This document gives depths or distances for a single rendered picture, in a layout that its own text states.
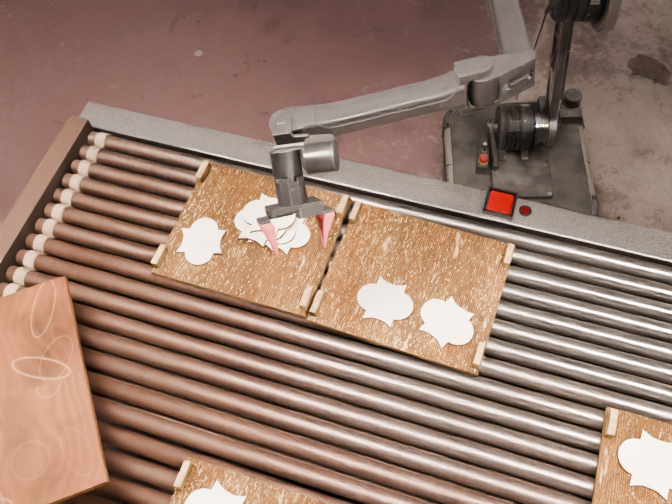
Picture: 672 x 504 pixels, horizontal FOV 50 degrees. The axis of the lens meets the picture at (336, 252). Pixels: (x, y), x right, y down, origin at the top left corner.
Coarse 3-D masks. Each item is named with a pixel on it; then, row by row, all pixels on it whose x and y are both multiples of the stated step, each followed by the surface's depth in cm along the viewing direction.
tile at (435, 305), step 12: (432, 300) 169; (432, 312) 167; (444, 312) 167; (456, 312) 167; (468, 312) 167; (432, 324) 166; (444, 324) 166; (456, 324) 165; (468, 324) 165; (432, 336) 165; (444, 336) 164; (456, 336) 164; (468, 336) 164
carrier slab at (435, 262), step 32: (352, 224) 181; (384, 224) 181; (416, 224) 180; (352, 256) 177; (384, 256) 176; (416, 256) 176; (448, 256) 175; (480, 256) 175; (512, 256) 174; (352, 288) 173; (416, 288) 171; (448, 288) 171; (480, 288) 170; (320, 320) 169; (352, 320) 168; (416, 320) 167; (480, 320) 166; (416, 352) 164; (448, 352) 163
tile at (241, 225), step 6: (240, 216) 181; (240, 222) 181; (240, 228) 180; (246, 228) 180; (240, 234) 179; (246, 234) 179; (252, 234) 179; (258, 234) 178; (282, 234) 178; (252, 240) 178; (258, 240) 178; (264, 240) 178
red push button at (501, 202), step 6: (492, 192) 184; (498, 192) 184; (492, 198) 183; (498, 198) 183; (504, 198) 183; (510, 198) 183; (492, 204) 182; (498, 204) 182; (504, 204) 182; (510, 204) 182; (498, 210) 181; (504, 210) 181; (510, 210) 181
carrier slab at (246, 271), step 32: (192, 192) 189; (224, 192) 189; (256, 192) 188; (320, 192) 187; (224, 224) 184; (224, 256) 179; (256, 256) 179; (288, 256) 178; (320, 256) 177; (224, 288) 175; (256, 288) 174; (288, 288) 174
